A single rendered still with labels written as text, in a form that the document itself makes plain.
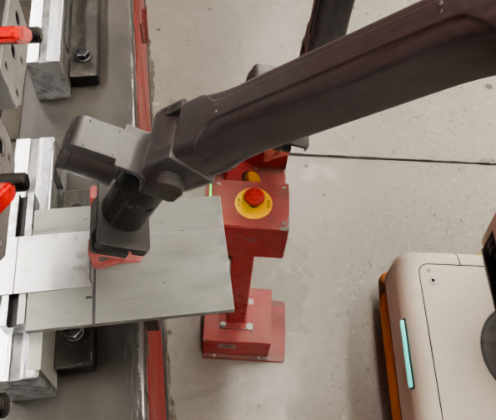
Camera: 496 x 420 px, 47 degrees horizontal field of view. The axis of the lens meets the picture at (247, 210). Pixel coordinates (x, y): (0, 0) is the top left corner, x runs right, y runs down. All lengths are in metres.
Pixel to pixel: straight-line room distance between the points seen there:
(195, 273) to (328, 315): 1.13
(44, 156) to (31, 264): 0.21
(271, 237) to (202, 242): 0.32
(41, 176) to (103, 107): 0.26
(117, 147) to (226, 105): 0.15
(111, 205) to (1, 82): 0.18
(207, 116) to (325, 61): 0.13
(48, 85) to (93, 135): 0.55
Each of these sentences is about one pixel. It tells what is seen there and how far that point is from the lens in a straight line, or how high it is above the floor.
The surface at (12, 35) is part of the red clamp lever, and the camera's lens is 0.61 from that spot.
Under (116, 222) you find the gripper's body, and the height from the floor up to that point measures 1.11.
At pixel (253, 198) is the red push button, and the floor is 0.81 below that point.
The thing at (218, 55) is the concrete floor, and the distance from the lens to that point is 2.53.
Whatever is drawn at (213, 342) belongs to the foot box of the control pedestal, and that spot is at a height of 0.10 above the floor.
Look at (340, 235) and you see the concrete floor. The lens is 2.00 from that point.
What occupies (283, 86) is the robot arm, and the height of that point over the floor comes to 1.37.
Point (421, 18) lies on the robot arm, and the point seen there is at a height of 1.45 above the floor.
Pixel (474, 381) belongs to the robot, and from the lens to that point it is 1.60.
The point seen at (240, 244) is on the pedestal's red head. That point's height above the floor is 0.71.
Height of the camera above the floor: 1.69
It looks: 57 degrees down
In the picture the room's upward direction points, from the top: 6 degrees clockwise
